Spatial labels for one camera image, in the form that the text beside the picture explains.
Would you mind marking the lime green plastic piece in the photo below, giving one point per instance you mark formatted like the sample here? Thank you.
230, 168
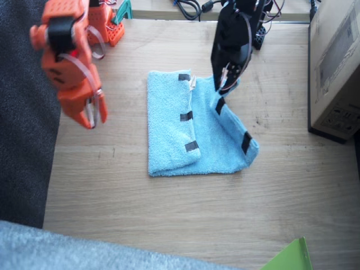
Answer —
292, 257

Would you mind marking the dark grey felt sheet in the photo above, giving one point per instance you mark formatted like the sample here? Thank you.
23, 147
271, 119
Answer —
22, 140

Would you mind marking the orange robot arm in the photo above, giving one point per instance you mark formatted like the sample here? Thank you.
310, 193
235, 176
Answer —
70, 39

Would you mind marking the light blue towel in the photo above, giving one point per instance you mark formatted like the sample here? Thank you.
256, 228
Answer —
174, 135

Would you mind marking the light grey felt sheet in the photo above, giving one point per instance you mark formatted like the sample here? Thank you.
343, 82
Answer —
70, 250

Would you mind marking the teal table clamp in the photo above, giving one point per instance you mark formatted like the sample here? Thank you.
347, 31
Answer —
123, 12

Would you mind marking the brown cardboard box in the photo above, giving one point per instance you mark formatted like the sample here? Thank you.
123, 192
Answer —
334, 70

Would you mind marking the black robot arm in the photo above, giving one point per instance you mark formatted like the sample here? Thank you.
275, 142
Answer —
230, 33

